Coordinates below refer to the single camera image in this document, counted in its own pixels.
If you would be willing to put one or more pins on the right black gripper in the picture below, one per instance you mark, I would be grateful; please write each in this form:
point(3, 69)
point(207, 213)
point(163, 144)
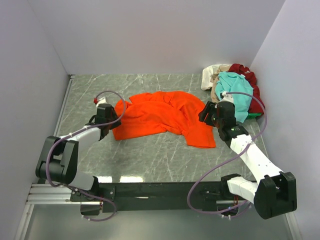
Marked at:
point(208, 113)

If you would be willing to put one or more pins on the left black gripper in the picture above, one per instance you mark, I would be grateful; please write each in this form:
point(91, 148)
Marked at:
point(110, 122)

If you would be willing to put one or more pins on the orange t shirt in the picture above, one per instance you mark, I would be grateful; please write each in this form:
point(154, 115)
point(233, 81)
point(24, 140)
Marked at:
point(176, 112)

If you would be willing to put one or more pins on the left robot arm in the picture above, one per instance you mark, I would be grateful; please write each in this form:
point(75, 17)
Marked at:
point(59, 156)

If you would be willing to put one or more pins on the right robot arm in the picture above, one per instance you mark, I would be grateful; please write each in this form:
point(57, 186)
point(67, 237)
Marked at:
point(273, 192)

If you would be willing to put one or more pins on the green t shirt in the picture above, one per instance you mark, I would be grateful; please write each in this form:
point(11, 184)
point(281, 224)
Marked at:
point(253, 115)

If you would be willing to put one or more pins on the teal t shirt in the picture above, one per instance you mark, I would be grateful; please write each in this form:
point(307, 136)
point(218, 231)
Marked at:
point(233, 82)

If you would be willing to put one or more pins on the cream white t shirt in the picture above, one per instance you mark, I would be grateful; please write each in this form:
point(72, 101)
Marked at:
point(210, 73)

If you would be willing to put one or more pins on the beige t shirt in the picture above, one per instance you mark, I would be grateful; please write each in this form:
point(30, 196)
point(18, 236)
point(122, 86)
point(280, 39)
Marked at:
point(213, 87)

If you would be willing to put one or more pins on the black base beam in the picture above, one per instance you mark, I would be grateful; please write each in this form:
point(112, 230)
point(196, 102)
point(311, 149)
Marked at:
point(111, 198)

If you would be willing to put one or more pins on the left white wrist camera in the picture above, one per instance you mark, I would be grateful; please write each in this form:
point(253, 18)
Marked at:
point(99, 101)

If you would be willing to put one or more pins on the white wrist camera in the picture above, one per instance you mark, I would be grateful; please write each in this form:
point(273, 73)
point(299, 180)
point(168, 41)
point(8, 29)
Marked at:
point(99, 101)
point(226, 97)

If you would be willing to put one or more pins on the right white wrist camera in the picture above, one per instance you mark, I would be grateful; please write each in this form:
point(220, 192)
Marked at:
point(226, 97)

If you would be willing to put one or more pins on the aluminium frame rail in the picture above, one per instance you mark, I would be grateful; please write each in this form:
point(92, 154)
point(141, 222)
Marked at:
point(73, 113)

